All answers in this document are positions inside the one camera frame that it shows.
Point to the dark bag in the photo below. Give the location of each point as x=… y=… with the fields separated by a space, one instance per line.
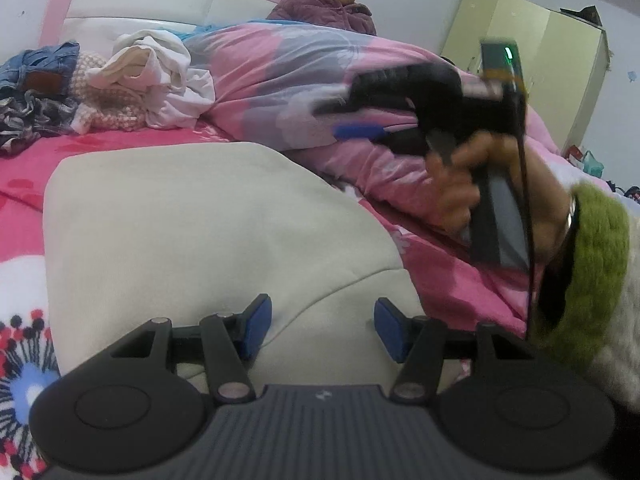
x=582 y=14

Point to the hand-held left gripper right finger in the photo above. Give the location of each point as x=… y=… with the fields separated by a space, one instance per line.
x=390 y=332

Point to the blue denim jeans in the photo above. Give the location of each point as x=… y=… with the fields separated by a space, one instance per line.
x=40 y=67

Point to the person's right hand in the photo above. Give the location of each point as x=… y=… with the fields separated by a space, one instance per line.
x=452 y=195

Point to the pink floral bed sheet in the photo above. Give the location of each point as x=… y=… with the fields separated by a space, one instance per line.
x=30 y=170

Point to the pink knit sweater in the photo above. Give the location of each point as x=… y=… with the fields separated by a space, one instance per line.
x=110 y=105

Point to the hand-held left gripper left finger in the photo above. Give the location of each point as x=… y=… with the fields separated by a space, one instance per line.
x=257 y=325

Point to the pink white bed headboard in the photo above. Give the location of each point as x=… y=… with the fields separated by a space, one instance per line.
x=150 y=0

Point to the pink floral quilt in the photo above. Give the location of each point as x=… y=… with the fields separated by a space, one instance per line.
x=300 y=70

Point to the green bag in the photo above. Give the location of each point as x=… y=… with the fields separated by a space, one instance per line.
x=592 y=162

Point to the beige zip sweatshirt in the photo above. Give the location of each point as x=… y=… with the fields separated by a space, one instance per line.
x=200 y=220

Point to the pale yellow wardrobe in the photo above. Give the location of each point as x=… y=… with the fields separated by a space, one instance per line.
x=550 y=50

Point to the white garment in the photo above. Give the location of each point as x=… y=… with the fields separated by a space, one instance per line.
x=170 y=75

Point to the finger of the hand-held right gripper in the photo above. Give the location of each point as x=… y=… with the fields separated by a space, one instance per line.
x=360 y=131
x=380 y=90

